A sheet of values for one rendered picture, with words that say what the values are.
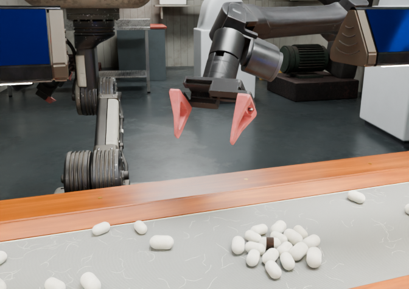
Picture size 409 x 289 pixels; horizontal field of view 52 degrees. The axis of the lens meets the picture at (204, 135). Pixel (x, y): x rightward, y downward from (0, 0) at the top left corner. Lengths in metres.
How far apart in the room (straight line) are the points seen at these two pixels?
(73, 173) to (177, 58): 7.83
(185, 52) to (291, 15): 7.85
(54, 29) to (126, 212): 0.42
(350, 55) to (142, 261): 0.42
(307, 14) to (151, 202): 0.51
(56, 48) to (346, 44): 0.36
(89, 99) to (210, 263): 0.67
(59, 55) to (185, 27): 8.28
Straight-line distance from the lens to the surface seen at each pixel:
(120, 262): 0.68
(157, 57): 6.92
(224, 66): 0.71
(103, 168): 0.96
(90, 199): 0.82
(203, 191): 0.83
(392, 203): 0.92
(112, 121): 1.08
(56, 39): 0.45
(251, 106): 0.69
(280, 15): 0.89
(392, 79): 3.93
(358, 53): 0.57
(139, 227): 0.73
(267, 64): 0.75
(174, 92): 0.70
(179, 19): 8.68
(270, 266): 0.63
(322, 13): 1.00
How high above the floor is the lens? 1.11
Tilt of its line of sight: 17 degrees down
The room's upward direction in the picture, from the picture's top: straight up
